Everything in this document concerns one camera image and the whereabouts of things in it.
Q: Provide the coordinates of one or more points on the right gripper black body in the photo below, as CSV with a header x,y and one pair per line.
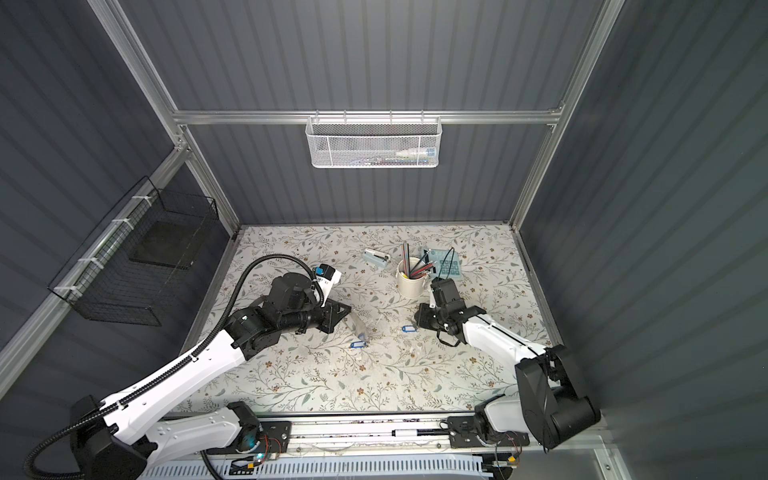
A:
x,y
431,317

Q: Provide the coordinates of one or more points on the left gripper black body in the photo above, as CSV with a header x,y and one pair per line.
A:
x,y
323,318

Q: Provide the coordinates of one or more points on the white wire mesh basket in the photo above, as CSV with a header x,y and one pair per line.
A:
x,y
350,145

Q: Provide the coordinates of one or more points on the glue tube in basket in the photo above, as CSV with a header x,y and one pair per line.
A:
x,y
424,155

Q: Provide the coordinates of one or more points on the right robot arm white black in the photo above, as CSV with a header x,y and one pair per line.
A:
x,y
553,403

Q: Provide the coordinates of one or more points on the black wire basket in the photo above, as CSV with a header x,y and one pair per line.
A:
x,y
133,272

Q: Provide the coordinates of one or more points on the white pencil cup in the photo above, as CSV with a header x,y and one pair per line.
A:
x,y
410,288

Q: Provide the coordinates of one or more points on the light blue stapler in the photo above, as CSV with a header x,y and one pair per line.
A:
x,y
376,258

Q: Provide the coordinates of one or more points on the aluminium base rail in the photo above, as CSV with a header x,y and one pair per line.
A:
x,y
360,435

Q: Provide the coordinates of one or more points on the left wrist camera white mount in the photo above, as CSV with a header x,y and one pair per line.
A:
x,y
327,277

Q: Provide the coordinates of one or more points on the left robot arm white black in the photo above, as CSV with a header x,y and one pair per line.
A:
x,y
246,332

